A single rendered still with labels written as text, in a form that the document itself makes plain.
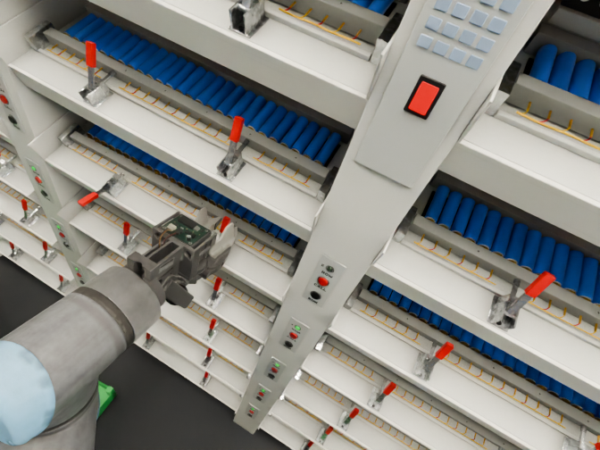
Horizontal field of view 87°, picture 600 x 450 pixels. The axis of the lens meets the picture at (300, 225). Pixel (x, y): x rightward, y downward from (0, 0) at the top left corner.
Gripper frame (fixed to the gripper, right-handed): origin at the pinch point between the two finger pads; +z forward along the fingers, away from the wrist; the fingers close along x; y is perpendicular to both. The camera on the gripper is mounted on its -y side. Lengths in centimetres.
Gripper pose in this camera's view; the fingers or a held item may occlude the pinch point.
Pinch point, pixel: (223, 229)
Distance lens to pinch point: 59.5
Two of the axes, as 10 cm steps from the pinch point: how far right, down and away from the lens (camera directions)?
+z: 3.9, -4.7, 7.9
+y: 3.1, -7.4, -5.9
